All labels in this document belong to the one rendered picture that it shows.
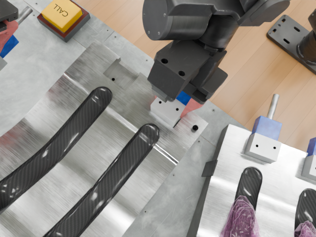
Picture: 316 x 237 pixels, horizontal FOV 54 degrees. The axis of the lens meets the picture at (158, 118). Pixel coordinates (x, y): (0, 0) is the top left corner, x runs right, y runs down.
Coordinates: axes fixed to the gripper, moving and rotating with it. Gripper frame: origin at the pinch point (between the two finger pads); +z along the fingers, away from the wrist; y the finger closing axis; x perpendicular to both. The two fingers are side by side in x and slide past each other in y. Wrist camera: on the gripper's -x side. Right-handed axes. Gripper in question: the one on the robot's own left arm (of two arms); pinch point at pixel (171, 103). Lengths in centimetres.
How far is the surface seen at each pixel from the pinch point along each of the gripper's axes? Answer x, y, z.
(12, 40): -9.3, -26.7, 1.0
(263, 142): 5.9, 16.5, 0.0
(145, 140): -5.1, 0.1, 5.9
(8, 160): -20.6, -14.8, 11.8
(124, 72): 2.9, -11.5, 3.4
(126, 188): -12.2, 2.7, 10.0
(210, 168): 0.0, 12.2, 7.2
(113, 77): 1.0, -12.4, 4.4
